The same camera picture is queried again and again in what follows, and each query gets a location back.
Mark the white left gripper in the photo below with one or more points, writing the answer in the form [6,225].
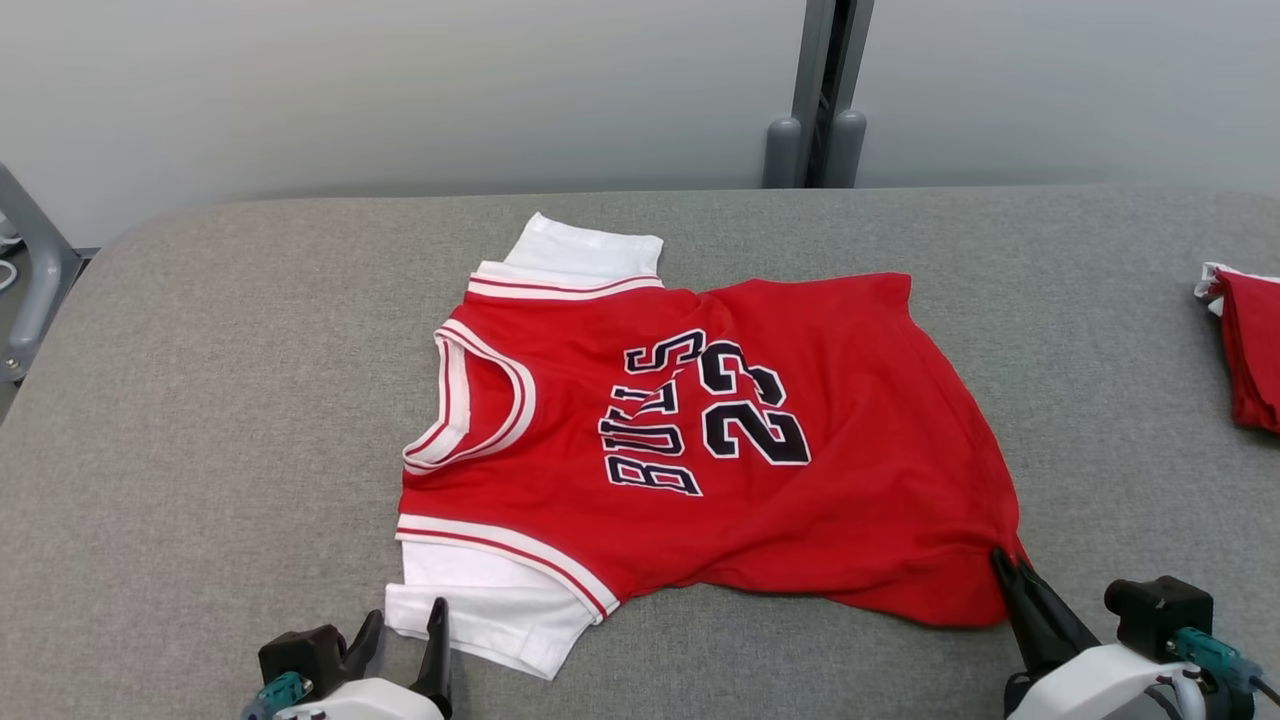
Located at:
[370,702]

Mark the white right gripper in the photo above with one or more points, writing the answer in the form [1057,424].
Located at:
[1090,690]

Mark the red white basketball jersey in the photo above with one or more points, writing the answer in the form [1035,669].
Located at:
[850,500]

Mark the red shorts white trim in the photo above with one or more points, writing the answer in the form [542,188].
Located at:
[1255,350]

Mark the grey metal table leg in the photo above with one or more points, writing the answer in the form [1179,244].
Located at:
[40,270]

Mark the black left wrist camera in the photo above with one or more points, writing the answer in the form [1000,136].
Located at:
[300,655]

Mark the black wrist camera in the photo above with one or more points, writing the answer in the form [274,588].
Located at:
[300,655]
[1160,615]

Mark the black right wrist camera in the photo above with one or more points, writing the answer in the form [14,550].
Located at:
[1160,615]

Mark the grey cylindrical post foot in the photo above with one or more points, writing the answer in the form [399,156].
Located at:
[783,155]
[847,150]

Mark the grey partition post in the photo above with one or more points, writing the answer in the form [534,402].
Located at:
[815,50]

